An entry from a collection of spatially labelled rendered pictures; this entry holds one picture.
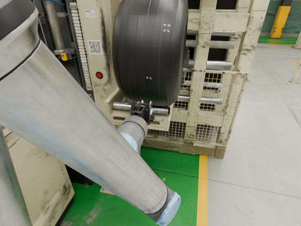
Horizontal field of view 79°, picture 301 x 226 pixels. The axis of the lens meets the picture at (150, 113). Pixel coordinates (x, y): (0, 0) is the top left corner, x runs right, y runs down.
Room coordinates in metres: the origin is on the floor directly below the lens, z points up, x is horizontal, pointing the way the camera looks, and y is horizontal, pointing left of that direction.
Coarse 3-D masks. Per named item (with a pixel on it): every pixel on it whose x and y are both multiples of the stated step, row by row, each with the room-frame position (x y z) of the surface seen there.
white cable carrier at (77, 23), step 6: (72, 12) 1.06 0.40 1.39; (78, 12) 1.09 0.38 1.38; (78, 18) 1.06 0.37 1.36; (78, 24) 1.06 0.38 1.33; (78, 30) 1.06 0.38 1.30; (78, 36) 1.07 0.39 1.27; (84, 48) 1.09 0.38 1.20; (84, 54) 1.10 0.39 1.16; (84, 60) 1.06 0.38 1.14; (84, 66) 1.06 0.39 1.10; (84, 72) 1.06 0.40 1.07; (90, 78) 1.07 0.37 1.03; (90, 84) 1.06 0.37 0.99
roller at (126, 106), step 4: (112, 104) 0.94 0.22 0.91; (116, 104) 0.94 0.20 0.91; (120, 104) 0.94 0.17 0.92; (124, 104) 0.93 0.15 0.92; (128, 104) 0.93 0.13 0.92; (116, 108) 0.93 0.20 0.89; (120, 108) 0.93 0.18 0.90; (124, 108) 0.92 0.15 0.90; (128, 108) 0.92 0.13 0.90; (152, 108) 0.90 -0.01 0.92; (156, 108) 0.89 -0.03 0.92; (160, 108) 0.89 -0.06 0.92; (164, 108) 0.89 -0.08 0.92; (168, 108) 0.89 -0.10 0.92; (156, 112) 0.89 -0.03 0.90; (160, 112) 0.88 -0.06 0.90; (164, 112) 0.88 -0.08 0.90; (168, 112) 0.87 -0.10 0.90
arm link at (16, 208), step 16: (0, 128) 0.23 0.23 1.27; (0, 144) 0.21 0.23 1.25; (0, 160) 0.20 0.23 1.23; (0, 176) 0.19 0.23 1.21; (16, 176) 0.22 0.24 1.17; (0, 192) 0.18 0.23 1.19; (16, 192) 0.20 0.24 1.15; (0, 208) 0.17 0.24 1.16; (16, 208) 0.18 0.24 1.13; (0, 224) 0.16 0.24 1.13; (16, 224) 0.17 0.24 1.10
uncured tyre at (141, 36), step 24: (144, 0) 0.89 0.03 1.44; (168, 0) 0.87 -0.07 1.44; (120, 24) 0.83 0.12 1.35; (144, 24) 0.81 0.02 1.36; (120, 48) 0.79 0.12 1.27; (144, 48) 0.77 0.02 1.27; (168, 48) 0.76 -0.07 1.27; (120, 72) 0.79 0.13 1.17; (144, 72) 0.76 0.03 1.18; (168, 72) 0.74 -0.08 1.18; (144, 96) 0.80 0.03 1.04; (168, 96) 0.78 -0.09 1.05
